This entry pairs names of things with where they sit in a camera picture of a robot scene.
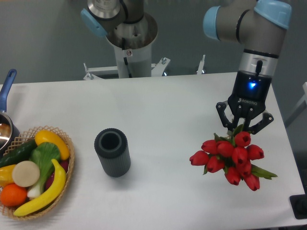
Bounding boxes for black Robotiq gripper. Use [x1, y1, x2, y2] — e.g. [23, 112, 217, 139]
[216, 71, 274, 134]

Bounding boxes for red tulip bouquet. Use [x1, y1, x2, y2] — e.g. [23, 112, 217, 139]
[189, 125, 277, 191]

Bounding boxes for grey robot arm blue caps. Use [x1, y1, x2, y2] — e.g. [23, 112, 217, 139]
[81, 0, 292, 134]

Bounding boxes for dark grey ribbed vase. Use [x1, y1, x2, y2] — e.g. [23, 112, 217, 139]
[94, 128, 131, 177]

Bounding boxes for black device at edge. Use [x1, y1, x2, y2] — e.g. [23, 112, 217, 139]
[289, 194, 307, 219]

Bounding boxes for purple red onion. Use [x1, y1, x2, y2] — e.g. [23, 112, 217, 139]
[45, 160, 69, 190]

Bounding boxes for yellow banana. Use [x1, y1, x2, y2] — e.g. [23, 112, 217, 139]
[13, 159, 66, 217]

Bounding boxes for green bok choy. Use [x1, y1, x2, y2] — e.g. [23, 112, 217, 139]
[27, 142, 60, 199]

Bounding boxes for woven wicker basket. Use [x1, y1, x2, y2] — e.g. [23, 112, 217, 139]
[0, 126, 75, 220]

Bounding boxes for green cucumber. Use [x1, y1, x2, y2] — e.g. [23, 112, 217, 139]
[0, 139, 37, 167]

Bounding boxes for beige round disc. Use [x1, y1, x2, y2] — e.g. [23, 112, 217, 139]
[12, 161, 40, 187]

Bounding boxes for orange fruit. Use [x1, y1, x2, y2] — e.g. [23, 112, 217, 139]
[0, 184, 27, 207]

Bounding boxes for yellow pepper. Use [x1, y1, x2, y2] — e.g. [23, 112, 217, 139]
[0, 164, 16, 187]

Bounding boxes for white frame at right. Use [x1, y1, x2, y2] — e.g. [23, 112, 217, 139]
[284, 82, 307, 128]

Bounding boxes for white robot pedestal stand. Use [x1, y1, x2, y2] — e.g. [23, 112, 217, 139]
[83, 9, 206, 81]

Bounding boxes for blue handled saucepan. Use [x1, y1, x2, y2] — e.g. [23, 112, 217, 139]
[0, 69, 20, 158]

